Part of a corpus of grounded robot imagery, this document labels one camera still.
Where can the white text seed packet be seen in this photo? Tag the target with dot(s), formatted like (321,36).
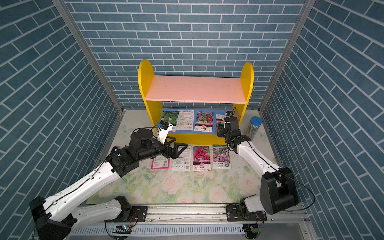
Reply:
(183,162)

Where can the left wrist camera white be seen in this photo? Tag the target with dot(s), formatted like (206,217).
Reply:
(163,130)

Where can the yellow shelf with pink board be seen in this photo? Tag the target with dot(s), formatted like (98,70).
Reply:
(158,89)

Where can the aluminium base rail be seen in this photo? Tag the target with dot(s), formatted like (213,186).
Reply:
(204,222)

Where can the green gourd seed packet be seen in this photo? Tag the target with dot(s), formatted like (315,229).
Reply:
(170,117)

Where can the magenta hollyhock seed packet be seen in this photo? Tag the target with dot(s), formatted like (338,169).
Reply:
(201,159)

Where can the purple flower seed packet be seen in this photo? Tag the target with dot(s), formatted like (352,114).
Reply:
(221,157)

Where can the pink bordered seed packet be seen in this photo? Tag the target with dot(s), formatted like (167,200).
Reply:
(160,163)

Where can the floral table mat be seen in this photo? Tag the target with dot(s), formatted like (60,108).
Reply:
(146,186)

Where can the steel bottle blue lid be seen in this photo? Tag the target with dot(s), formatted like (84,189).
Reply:
(253,127)

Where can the red zinnia seed packet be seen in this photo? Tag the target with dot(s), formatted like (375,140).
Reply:
(220,122)

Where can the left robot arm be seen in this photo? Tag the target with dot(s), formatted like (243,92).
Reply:
(56,216)

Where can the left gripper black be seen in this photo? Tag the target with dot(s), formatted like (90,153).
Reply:
(174,154)

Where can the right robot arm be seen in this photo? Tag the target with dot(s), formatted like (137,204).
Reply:
(278,190)

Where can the white text packet lower shelf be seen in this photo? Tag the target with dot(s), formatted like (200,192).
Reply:
(185,120)

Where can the mixed flower seed packet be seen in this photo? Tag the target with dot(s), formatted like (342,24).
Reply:
(204,122)

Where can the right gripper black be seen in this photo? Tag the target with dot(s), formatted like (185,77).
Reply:
(220,129)

